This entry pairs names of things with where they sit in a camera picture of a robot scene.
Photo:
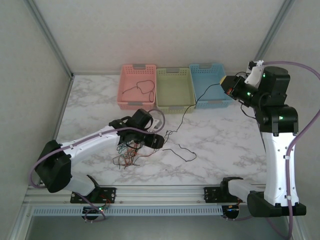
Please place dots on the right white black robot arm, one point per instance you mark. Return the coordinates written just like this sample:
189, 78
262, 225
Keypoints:
277, 162

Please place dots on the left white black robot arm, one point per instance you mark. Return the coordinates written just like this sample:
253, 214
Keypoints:
87, 142

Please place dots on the blue plastic basket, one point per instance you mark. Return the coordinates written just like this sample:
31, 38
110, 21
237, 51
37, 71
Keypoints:
207, 77

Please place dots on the pink plastic basket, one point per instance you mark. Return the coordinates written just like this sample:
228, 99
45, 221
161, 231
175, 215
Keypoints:
136, 75

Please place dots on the green plastic basket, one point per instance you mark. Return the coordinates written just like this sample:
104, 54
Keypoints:
175, 87

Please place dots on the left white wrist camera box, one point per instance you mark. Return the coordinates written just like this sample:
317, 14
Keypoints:
155, 124

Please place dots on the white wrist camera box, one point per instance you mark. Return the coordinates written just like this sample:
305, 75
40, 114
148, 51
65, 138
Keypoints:
255, 72
155, 124

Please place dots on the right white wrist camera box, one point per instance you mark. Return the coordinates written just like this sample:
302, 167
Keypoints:
255, 72

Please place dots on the aluminium frame post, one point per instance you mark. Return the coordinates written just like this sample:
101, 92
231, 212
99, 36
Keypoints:
272, 37
50, 37

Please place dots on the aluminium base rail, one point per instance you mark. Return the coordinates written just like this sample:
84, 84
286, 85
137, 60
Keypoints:
160, 195

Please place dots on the aluminium table end rail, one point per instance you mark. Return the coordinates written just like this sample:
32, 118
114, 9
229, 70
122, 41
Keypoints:
100, 73

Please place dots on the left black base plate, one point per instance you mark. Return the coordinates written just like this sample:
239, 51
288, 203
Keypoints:
110, 193

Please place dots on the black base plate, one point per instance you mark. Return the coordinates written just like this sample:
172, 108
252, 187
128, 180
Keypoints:
110, 193
212, 195

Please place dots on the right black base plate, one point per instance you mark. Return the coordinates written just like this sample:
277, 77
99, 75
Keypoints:
212, 195

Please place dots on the aluminium table side rail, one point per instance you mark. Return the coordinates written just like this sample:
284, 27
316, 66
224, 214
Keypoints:
58, 125

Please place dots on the aluminium frame leg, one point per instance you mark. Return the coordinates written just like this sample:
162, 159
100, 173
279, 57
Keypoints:
21, 222

